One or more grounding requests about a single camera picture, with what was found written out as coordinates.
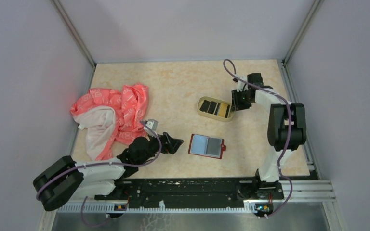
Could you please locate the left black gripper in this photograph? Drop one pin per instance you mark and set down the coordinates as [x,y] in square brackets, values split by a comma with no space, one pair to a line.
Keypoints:
[172,145]

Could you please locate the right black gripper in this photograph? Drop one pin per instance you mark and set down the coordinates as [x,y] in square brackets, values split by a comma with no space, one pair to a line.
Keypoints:
[237,106]

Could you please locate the gold credit card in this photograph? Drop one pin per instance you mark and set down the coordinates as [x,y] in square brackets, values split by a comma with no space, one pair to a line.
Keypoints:
[224,110]

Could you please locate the red card holder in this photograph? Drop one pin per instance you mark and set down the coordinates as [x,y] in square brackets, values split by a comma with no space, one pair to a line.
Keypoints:
[206,146]

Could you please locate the black credit card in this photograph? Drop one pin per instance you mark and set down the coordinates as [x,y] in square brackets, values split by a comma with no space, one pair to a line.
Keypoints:
[205,106]
[212,107]

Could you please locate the beige oval tray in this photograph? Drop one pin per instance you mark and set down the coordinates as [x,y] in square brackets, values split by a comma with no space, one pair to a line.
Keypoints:
[215,116]

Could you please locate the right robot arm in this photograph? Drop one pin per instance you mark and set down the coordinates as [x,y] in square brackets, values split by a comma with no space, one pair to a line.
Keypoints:
[286,129]

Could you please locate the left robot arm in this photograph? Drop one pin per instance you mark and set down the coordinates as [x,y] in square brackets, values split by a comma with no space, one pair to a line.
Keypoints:
[68,179]

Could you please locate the pink white cloth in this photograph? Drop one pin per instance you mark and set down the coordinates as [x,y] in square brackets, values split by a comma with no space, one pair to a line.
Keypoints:
[110,116]

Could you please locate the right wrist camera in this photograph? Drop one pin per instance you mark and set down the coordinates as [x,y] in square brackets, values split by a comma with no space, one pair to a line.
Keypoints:
[242,80]

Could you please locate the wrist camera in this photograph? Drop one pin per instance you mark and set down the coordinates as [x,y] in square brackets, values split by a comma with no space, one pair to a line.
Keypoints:
[242,80]
[151,124]

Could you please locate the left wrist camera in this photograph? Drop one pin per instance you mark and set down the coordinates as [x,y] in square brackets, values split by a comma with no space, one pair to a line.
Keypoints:
[151,124]

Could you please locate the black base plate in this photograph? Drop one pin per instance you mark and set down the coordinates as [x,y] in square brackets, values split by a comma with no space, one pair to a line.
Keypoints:
[192,193]

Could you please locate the aluminium frame rail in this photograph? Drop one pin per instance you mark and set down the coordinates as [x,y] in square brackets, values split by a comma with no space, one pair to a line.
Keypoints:
[297,191]

